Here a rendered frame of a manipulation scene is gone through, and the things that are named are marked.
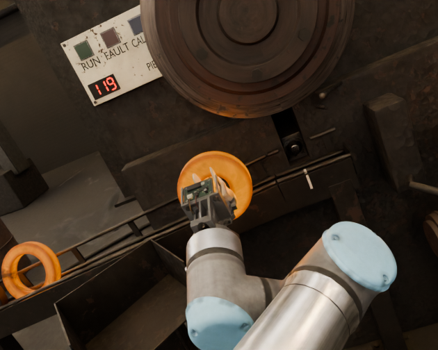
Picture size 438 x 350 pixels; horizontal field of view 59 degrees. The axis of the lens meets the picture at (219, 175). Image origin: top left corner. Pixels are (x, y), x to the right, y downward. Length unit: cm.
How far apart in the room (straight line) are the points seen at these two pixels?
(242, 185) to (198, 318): 35
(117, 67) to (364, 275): 85
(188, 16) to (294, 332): 64
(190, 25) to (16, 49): 721
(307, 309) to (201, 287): 18
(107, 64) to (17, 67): 694
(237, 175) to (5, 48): 744
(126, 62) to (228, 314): 77
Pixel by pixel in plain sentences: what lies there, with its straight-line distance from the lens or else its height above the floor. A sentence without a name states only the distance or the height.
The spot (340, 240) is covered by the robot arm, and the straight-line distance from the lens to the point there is 47.
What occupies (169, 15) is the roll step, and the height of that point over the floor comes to 118.
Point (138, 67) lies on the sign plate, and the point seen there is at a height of 111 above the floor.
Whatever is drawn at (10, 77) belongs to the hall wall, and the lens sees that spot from 812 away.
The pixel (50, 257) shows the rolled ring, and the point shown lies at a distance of 131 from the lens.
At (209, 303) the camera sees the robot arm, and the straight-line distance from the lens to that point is 53.
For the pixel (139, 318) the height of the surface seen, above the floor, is 60.
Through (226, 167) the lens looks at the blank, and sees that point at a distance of 79.
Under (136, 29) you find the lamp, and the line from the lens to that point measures 109.
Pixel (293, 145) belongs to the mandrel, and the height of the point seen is 75.
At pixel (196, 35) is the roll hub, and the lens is 85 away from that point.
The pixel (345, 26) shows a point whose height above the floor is 100.
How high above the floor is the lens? 111
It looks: 19 degrees down
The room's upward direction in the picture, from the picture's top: 25 degrees counter-clockwise
